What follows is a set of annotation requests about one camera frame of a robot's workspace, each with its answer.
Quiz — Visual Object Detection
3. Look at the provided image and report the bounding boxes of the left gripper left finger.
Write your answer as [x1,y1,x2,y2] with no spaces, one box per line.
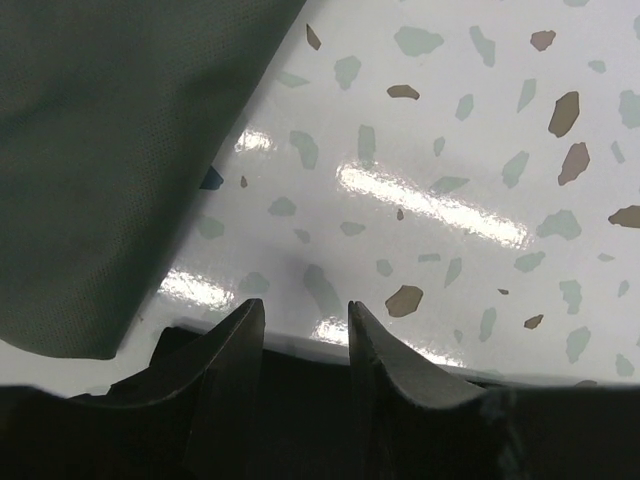
[1,299,265,479]

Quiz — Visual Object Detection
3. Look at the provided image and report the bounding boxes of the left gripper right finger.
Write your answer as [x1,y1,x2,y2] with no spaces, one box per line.
[348,302,639,479]

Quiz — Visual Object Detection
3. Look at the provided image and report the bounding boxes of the folded grey t shirt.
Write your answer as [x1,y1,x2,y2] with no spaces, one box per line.
[1,1,302,359]

